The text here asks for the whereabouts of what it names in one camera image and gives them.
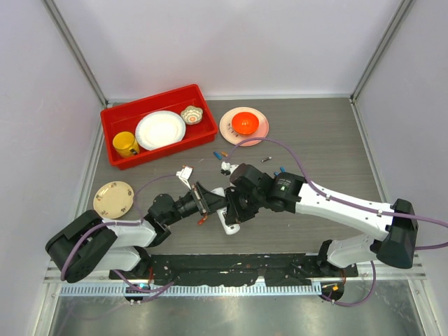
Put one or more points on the orange red battery low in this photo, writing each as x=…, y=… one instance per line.
x=202, y=220

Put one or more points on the cream floral plate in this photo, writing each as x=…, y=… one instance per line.
x=113, y=200

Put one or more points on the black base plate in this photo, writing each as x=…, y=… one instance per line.
x=277, y=269

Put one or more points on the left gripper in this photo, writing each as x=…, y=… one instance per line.
x=208, y=199

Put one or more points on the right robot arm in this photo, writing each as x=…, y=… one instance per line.
x=388, y=233

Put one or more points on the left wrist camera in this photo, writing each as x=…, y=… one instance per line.
x=184, y=176

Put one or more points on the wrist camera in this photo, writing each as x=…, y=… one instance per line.
x=227, y=168
x=184, y=176

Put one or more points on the orange bowl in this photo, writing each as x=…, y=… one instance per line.
x=245, y=123

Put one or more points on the pink plate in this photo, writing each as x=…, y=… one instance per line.
x=228, y=133

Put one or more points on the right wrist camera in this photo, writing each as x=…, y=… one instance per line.
x=227, y=168

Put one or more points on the white paper plate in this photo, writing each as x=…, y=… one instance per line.
x=159, y=129

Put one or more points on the red plastic bin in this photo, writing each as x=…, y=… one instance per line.
x=125, y=117

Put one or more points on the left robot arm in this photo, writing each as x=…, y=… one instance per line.
x=91, y=243

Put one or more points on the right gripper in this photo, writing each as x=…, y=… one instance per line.
x=235, y=214

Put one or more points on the white cable duct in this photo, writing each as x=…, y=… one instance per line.
x=121, y=289

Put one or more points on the small flower-shaped bowl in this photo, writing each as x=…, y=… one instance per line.
x=192, y=115

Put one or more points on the yellow mug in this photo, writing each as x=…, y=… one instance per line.
x=125, y=144

